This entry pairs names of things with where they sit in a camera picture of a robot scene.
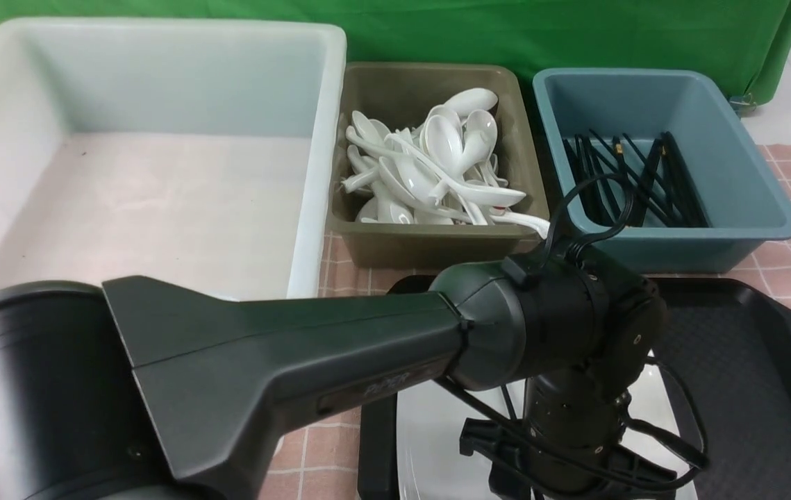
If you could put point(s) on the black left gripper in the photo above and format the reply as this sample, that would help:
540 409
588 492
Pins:
568 445

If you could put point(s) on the white square plate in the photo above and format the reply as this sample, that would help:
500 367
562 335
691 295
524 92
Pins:
430 420

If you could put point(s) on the white ceramic soup spoon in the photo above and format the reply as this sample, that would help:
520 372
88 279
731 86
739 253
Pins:
482 194

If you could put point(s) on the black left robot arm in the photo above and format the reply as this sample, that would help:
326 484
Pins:
139 389

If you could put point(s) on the black plastic serving tray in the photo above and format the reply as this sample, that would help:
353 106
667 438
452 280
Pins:
732 347

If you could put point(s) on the white spoon overhanging bin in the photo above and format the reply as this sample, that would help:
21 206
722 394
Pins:
539 225

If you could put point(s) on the pink checkered tablecloth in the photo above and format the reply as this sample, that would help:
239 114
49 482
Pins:
322 460

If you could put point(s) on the black chopsticks pile in bin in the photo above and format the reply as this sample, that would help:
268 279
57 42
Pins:
622 181

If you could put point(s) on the blue plastic bin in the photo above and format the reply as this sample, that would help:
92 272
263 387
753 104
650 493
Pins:
740 194

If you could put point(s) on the white spoon centre of pile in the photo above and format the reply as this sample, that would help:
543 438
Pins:
444 144

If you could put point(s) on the white spoon of pile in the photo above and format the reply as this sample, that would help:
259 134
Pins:
444 144
468 101

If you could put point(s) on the white spoon top of pile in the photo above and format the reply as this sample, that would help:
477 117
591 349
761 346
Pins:
468 101

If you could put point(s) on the olive green plastic bin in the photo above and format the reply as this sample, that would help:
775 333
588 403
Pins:
400 94

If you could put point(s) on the green cloth backdrop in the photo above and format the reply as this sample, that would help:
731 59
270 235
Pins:
740 45

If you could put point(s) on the large white plastic tub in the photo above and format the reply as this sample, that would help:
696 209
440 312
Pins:
195 151

